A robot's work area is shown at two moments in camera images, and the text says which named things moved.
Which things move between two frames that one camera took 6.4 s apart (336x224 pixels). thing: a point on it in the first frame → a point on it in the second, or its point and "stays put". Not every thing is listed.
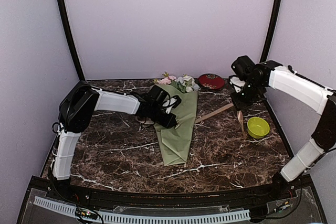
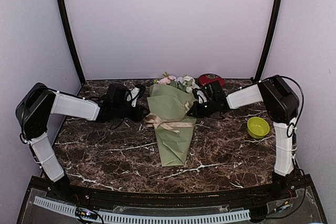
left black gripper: (167, 124) → (137, 116)
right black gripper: (239, 104) → (193, 108)
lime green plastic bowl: (258, 127) stays put
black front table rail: (163, 201) stays put
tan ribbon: (239, 114) → (151, 119)
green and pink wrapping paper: (174, 144) stays put
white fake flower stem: (186, 84) stays put
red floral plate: (211, 81) stays put
